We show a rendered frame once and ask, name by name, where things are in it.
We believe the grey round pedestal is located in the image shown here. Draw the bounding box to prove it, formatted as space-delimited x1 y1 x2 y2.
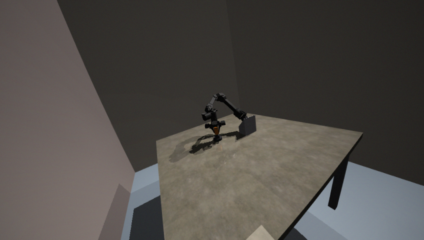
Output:
213 134 222 142

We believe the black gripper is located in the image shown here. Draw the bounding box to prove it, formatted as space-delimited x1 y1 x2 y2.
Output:
205 117 226 133

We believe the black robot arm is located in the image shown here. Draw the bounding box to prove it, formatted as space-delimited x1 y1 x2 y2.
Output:
202 93 248 128

